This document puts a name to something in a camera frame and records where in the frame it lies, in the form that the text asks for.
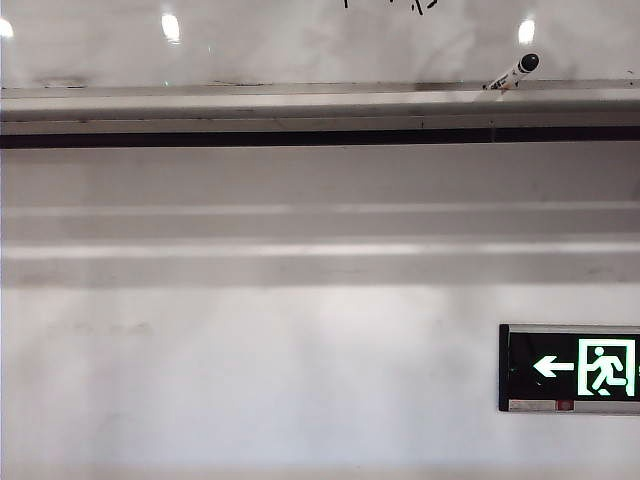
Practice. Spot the white marker with black cap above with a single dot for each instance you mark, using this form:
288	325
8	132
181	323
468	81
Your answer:
517	71

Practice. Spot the silver aluminium whiteboard tray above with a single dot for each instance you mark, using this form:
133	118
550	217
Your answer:
300	107

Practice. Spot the white glossy whiteboard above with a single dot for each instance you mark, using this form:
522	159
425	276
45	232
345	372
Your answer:
320	42

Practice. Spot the green emergency exit sign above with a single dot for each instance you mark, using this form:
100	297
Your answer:
570	367

